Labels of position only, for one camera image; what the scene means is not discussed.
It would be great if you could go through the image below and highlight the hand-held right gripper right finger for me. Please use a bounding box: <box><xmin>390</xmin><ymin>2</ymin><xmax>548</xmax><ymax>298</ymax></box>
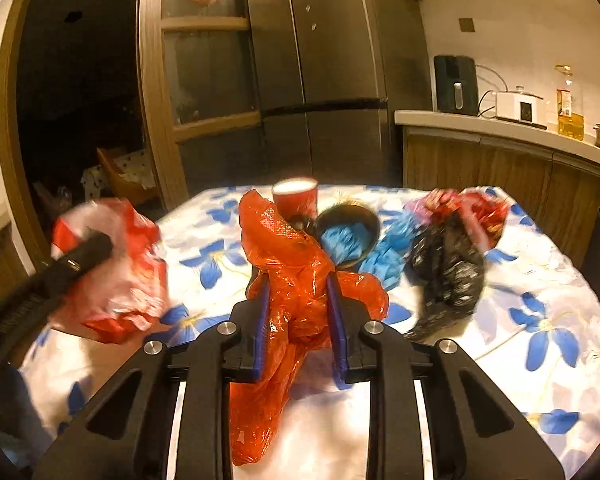
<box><xmin>326</xmin><ymin>271</ymin><xmax>566</xmax><ymax>480</ymax></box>

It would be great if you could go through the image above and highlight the black bowl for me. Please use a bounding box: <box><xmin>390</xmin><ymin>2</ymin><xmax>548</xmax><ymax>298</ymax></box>
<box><xmin>314</xmin><ymin>204</ymin><xmax>381</xmax><ymax>270</ymax></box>

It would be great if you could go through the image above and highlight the orange plastic bag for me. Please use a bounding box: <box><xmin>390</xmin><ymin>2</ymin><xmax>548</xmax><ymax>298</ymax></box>
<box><xmin>228</xmin><ymin>188</ymin><xmax>390</xmax><ymax>467</ymax></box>

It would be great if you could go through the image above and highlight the floral tablecloth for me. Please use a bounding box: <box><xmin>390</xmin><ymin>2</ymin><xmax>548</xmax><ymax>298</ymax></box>
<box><xmin>10</xmin><ymin>185</ymin><xmax>600</xmax><ymax>480</ymax></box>

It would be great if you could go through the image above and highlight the cooking oil bottle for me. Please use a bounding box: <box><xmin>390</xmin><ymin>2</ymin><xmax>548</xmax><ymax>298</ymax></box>
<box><xmin>554</xmin><ymin>64</ymin><xmax>586</xmax><ymax>141</ymax></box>

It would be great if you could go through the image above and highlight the red and white plastic bag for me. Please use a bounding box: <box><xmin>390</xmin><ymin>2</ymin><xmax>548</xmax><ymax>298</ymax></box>
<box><xmin>50</xmin><ymin>197</ymin><xmax>170</xmax><ymax>346</ymax></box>

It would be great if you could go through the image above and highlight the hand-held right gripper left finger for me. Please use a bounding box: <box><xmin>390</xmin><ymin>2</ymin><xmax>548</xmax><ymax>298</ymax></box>
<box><xmin>32</xmin><ymin>275</ymin><xmax>272</xmax><ymax>480</ymax></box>

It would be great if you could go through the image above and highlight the dark steel refrigerator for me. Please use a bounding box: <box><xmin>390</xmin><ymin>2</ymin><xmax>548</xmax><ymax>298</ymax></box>
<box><xmin>242</xmin><ymin>0</ymin><xmax>433</xmax><ymax>196</ymax></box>

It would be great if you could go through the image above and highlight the wooden chair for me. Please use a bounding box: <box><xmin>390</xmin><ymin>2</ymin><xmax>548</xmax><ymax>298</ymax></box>
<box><xmin>82</xmin><ymin>147</ymin><xmax>158</xmax><ymax>206</ymax></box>

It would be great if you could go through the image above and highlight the red paper cup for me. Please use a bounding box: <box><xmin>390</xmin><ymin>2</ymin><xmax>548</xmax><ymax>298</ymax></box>
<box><xmin>271</xmin><ymin>177</ymin><xmax>319</xmax><ymax>222</ymax></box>

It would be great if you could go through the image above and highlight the wooden glass door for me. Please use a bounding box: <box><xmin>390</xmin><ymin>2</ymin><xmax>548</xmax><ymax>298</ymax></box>
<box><xmin>137</xmin><ymin>0</ymin><xmax>266</xmax><ymax>211</ymax></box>

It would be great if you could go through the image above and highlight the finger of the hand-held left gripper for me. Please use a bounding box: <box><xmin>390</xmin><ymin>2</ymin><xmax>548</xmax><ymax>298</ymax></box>
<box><xmin>0</xmin><ymin>234</ymin><xmax>115</xmax><ymax>361</ymax></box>

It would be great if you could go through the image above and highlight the wooden door frame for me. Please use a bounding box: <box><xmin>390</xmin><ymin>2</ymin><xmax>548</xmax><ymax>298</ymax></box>
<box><xmin>0</xmin><ymin>0</ymin><xmax>53</xmax><ymax>267</ymax></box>

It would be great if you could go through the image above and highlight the red and pink plastic bag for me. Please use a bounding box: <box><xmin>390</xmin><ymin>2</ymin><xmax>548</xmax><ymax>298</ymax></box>
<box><xmin>405</xmin><ymin>187</ymin><xmax>511</xmax><ymax>251</ymax></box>

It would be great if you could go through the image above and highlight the blue disposable glove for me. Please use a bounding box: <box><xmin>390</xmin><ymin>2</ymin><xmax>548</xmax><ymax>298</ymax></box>
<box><xmin>357</xmin><ymin>210</ymin><xmax>421</xmax><ymax>291</ymax></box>
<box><xmin>322</xmin><ymin>224</ymin><xmax>376</xmax><ymax>262</ymax></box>

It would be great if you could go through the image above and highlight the white electric cooker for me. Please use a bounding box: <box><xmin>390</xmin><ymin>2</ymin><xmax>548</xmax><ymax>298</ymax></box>
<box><xmin>495</xmin><ymin>86</ymin><xmax>549</xmax><ymax>129</ymax></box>

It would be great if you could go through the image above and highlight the black air fryer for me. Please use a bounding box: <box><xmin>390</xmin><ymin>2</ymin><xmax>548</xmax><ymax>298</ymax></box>
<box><xmin>433</xmin><ymin>55</ymin><xmax>480</xmax><ymax>116</ymax></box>

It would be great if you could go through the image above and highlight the black plastic bag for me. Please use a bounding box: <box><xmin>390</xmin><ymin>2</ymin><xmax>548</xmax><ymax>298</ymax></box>
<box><xmin>402</xmin><ymin>205</ymin><xmax>486</xmax><ymax>341</ymax></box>

